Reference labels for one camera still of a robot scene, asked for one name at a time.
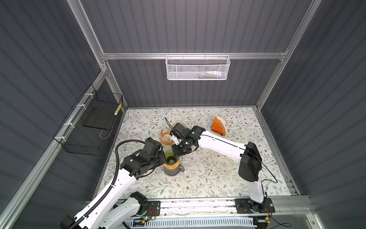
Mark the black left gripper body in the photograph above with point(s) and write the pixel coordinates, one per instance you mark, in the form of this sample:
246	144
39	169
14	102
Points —
160	160

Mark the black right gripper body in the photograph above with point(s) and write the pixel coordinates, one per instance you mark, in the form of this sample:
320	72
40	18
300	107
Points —
180	149

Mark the orange glass carafe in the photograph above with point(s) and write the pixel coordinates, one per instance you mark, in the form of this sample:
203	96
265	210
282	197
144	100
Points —
165	138

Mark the green glass dripper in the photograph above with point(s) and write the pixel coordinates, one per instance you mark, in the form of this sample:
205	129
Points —
171	159

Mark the bamboo ring holder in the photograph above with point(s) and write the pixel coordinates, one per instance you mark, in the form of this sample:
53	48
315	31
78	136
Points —
174	166
178	124

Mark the grey glass carafe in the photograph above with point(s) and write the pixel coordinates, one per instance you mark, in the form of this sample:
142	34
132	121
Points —
174	172

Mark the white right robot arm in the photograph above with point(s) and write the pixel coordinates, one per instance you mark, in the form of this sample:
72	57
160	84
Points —
246	156

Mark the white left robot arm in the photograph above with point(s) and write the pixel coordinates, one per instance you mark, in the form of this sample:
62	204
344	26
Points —
100	213

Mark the orange coffee filter pack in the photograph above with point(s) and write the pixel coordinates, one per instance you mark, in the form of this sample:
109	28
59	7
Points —
219	126

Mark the black flat pad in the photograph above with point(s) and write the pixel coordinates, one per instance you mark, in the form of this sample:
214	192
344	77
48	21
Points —
100	118

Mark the yellow marker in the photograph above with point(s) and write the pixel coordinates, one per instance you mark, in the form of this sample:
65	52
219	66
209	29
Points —
118	109

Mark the items in white basket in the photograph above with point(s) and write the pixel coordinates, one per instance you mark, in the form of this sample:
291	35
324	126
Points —
209	75

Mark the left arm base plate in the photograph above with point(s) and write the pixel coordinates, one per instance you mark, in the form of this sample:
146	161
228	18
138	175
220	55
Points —
152	208

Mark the white slotted cable duct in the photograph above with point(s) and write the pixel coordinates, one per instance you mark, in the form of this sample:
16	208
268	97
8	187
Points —
193	223

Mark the black wire basket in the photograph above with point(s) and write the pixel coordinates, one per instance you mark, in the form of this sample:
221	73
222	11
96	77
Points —
77	139

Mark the white wire basket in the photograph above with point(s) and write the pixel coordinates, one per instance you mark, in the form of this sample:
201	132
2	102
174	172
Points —
180	67

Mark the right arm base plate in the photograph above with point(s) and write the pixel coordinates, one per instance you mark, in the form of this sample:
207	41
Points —
246	206

